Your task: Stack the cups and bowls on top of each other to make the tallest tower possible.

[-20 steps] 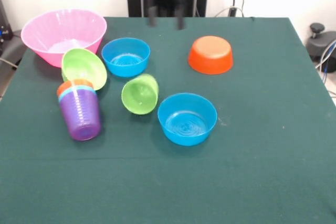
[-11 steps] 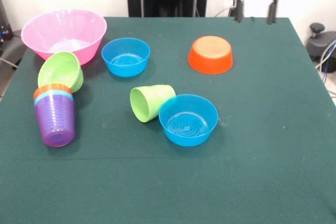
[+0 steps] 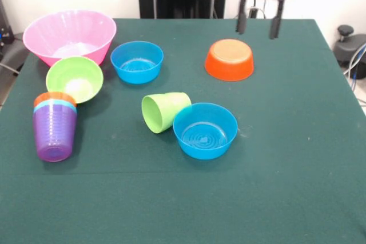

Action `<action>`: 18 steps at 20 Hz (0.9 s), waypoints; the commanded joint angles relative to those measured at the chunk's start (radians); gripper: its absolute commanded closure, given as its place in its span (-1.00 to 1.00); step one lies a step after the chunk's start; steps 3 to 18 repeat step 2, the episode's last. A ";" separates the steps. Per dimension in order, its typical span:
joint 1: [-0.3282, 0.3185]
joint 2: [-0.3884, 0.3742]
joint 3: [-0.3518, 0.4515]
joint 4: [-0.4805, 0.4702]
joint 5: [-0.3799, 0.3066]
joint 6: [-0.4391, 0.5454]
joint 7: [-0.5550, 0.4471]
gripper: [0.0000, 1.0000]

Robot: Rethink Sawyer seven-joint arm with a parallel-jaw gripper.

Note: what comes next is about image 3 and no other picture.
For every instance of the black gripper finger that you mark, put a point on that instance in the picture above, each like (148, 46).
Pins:
(242, 15)
(276, 18)

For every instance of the orange bowl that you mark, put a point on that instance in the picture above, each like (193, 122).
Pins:
(228, 69)

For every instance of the blue bowl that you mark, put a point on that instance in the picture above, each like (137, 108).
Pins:
(203, 152)
(137, 76)

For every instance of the green bowl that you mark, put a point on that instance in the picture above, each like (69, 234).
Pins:
(63, 75)

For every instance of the blue cup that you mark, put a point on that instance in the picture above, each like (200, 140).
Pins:
(57, 103)

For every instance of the orange cup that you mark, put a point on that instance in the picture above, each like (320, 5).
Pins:
(51, 96)

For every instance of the purple cup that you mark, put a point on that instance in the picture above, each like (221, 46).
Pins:
(54, 135)

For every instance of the black plug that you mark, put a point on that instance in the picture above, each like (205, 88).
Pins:
(253, 13)

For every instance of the black office chair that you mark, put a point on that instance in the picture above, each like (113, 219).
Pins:
(351, 47)

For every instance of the dark green table cloth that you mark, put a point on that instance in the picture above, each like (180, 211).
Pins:
(183, 198)

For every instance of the large pink bowl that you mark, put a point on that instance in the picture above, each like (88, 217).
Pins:
(43, 38)

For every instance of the black device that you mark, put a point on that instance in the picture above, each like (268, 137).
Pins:
(5, 35)

